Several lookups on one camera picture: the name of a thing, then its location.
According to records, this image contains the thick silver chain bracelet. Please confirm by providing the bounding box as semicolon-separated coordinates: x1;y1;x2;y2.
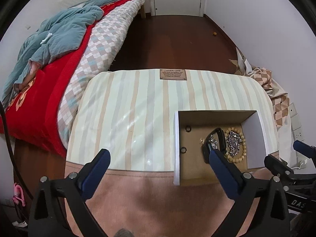
226;131;243;157

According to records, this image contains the bed with red blanket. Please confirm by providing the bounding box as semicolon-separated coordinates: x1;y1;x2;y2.
0;1;132;158

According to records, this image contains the white power strip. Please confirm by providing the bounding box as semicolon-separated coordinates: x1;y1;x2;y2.
288;102;309;169

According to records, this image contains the pink cloth item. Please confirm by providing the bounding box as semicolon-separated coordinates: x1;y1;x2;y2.
13;183;26;208

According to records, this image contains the checkered bed sheet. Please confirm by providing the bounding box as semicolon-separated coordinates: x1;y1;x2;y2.
57;0;147;149

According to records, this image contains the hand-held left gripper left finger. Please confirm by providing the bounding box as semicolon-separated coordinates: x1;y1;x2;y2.
28;149;116;237

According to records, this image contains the white cardboard box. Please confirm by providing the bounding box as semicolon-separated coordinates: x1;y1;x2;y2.
173;110;269;186

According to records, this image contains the white cloth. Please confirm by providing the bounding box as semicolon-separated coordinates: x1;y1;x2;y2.
270;79;297;155

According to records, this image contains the wooden bead bracelet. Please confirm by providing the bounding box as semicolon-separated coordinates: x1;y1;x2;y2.
223;127;247;164

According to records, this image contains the brown checkered cloth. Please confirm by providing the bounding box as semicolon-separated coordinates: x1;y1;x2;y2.
247;67;291;129

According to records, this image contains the black smart wristband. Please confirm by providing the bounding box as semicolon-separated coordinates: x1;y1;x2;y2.
201;128;227;164

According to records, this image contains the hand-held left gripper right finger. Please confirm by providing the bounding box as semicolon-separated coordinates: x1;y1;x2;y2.
209;149;291;237

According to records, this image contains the black cable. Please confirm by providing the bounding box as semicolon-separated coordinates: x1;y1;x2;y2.
0;102;34;200

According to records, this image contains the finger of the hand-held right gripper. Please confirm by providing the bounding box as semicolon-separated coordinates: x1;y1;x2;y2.
264;154;316;179
293;140;316;159

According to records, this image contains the teal quilt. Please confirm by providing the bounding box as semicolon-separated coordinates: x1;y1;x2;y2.
0;0;147;104

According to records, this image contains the striped and pink tablecloth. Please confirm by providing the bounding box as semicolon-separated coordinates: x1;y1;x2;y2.
65;69;280;237

